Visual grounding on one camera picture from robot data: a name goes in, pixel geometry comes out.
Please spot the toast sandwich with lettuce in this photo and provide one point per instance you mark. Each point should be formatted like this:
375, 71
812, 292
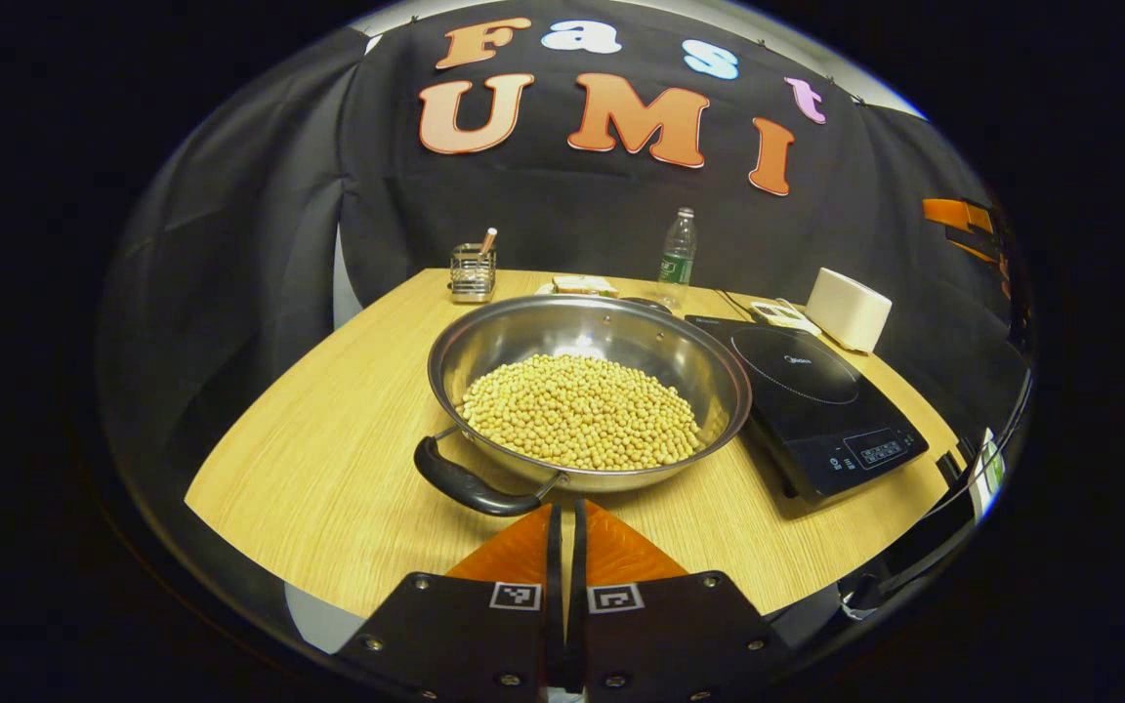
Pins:
585, 284

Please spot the stainless steel pot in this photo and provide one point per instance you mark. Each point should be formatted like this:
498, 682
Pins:
572, 327

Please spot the dark curved frame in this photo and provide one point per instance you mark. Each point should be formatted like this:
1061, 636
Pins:
953, 527

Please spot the white green box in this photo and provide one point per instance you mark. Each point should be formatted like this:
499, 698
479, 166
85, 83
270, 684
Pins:
990, 474

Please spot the black induction cooktop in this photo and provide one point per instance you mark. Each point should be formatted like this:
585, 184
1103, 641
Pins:
807, 400

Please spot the pink stick in holder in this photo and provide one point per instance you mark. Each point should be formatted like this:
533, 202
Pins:
489, 239

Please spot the black backdrop cloth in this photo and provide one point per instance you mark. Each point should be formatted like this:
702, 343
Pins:
562, 225

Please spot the white toaster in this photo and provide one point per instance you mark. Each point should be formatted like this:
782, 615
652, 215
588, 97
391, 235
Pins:
848, 310

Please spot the clear plastic water bottle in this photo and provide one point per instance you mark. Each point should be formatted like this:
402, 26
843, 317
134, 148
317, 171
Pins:
677, 264

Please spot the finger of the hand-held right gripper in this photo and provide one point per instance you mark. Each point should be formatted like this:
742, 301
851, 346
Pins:
982, 254
958, 215

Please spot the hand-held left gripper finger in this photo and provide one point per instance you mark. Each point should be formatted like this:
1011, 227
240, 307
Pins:
578, 586
554, 586

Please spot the pile of yellow soybeans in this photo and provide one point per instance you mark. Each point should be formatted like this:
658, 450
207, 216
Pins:
582, 410

